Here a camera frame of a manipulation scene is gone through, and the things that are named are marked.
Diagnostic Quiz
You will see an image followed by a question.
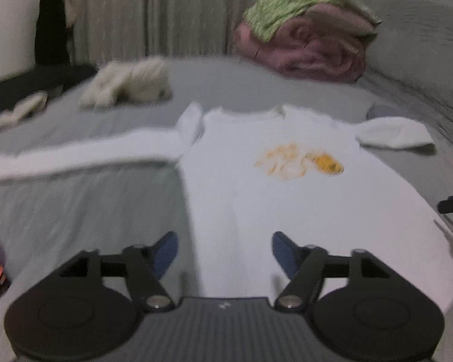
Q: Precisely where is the white Pooh sweatshirt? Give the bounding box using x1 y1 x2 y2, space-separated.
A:
0 103 453 309

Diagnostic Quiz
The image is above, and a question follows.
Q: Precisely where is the folded grey garment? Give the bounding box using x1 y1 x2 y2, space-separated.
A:
366 105 405 120

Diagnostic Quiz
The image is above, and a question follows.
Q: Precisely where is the grey bed blanket roll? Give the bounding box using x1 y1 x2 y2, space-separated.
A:
358 0 453 145

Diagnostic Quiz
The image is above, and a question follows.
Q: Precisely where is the folded mauve comforter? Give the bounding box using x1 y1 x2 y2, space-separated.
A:
234 17 366 83

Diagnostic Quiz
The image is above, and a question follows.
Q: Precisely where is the cream cloth under black garment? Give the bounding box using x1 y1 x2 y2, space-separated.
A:
0 91 48 131

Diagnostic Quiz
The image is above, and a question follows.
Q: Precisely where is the mauve and cream pillow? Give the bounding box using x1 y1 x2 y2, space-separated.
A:
304 0 382 37

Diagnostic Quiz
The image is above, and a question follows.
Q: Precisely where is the black garment on bed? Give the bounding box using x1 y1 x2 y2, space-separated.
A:
0 64 98 113

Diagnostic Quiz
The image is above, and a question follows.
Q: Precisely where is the white plush dog toy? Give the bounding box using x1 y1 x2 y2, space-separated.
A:
80 56 172 109

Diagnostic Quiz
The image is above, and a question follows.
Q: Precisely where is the black hanging garment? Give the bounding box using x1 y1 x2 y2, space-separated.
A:
34 0 70 66

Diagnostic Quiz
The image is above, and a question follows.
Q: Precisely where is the green patterned cloth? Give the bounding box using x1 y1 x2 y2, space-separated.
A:
243 0 349 43

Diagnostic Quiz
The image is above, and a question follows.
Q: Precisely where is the grey dotted curtain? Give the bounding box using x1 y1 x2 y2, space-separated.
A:
72 0 254 65

